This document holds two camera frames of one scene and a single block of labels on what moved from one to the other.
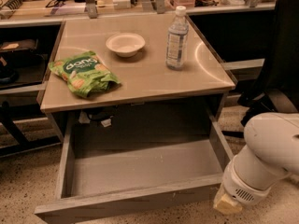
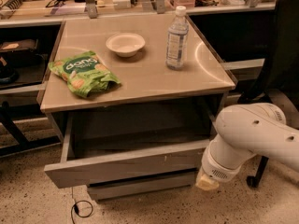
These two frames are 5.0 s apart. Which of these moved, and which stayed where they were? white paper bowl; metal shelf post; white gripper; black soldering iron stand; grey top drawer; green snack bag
Moved: white gripper; grey top drawer
Stayed: white paper bowl; green snack bag; metal shelf post; black soldering iron stand
